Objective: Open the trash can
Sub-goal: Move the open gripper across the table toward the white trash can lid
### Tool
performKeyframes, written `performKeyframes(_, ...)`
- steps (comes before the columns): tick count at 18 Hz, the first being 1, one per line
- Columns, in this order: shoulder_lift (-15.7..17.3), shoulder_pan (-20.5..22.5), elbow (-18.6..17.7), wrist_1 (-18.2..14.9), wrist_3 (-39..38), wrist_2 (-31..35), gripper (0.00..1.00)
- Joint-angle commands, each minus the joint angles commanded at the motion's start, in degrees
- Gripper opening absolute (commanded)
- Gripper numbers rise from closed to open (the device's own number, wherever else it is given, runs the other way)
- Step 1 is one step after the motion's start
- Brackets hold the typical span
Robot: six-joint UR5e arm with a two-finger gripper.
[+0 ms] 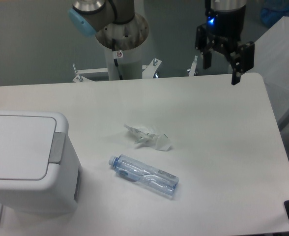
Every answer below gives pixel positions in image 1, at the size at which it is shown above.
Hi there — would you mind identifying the white trash can lid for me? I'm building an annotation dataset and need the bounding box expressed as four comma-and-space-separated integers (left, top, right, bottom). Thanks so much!
0, 116, 56, 180

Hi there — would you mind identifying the crumpled white paper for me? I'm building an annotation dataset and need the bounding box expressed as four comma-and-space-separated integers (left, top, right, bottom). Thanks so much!
124, 123, 172, 151

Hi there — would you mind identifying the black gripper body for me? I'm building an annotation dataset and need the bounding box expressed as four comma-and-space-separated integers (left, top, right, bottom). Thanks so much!
205, 6, 246, 55

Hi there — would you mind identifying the white pedestal base bracket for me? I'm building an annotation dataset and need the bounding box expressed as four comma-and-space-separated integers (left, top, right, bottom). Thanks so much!
72, 58, 162, 83

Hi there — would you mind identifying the silver robot wrist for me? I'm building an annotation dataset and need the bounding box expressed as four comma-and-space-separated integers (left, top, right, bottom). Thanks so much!
205, 0, 247, 12

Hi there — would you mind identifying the blue plastic bag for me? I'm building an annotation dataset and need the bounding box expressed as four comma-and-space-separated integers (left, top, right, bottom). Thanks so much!
260, 0, 289, 28

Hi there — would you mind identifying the crushed clear plastic bottle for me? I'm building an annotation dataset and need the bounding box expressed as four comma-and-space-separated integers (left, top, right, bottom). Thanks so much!
109, 154, 179, 200

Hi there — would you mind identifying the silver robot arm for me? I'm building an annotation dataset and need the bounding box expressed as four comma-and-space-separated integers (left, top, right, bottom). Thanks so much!
68, 0, 255, 85

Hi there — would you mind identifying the black cable on pedestal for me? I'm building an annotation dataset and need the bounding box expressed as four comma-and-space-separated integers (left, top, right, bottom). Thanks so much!
111, 38, 124, 81

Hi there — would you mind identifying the white side table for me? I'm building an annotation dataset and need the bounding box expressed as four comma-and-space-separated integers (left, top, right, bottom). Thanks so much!
252, 17, 289, 130

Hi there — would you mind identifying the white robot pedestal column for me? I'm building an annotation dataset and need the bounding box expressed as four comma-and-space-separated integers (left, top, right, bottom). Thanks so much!
95, 13, 149, 69

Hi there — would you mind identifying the white plastic trash can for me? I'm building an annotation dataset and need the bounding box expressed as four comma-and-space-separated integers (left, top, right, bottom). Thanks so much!
0, 110, 82, 214

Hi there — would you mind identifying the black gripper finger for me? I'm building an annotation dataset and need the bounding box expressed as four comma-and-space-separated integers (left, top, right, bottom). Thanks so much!
195, 24, 212, 69
231, 41, 255, 85

